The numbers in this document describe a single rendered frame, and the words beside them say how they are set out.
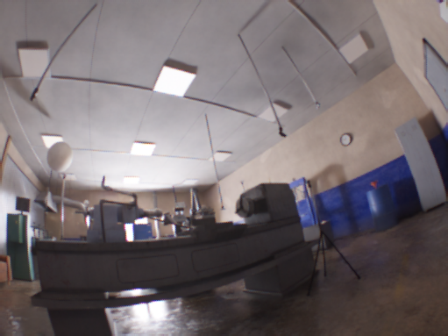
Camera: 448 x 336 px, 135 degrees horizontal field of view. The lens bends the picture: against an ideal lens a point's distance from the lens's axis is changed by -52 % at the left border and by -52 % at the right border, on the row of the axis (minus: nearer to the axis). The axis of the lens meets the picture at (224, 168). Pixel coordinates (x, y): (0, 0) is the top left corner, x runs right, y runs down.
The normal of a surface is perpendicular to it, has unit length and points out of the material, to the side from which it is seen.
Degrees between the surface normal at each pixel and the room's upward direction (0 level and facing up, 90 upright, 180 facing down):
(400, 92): 90
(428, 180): 90
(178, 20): 180
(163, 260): 90
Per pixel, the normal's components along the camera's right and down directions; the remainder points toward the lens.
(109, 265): 0.54, -0.40
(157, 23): 0.18, 0.92
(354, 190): -0.82, -0.06
